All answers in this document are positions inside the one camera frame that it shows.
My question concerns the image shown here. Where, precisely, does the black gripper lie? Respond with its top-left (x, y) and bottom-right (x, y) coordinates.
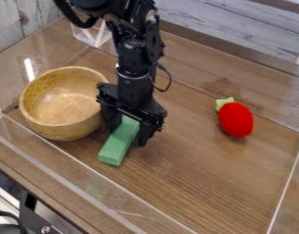
top-left (96, 67), bottom-right (168, 147)

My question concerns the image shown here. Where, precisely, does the green rectangular block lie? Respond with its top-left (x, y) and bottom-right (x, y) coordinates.
top-left (97, 116), bottom-right (139, 166)

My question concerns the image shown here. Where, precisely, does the brown wooden bowl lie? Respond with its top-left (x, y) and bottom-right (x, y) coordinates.
top-left (20, 66), bottom-right (107, 141)

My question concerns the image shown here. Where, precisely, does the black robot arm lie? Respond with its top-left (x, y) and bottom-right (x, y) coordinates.
top-left (53, 0), bottom-right (167, 146)

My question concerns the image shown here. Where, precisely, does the red plush strawberry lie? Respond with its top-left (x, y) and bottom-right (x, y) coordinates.
top-left (215, 97), bottom-right (254, 137)

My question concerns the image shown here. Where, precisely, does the clear acrylic tray wall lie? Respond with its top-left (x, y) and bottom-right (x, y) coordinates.
top-left (0, 108), bottom-right (196, 234)

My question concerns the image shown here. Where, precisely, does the clear acrylic corner bracket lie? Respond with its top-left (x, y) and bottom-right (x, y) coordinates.
top-left (71, 19), bottom-right (112, 48)

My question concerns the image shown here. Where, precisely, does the black metal table frame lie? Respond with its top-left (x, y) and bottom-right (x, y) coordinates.
top-left (20, 192), bottom-right (63, 234)

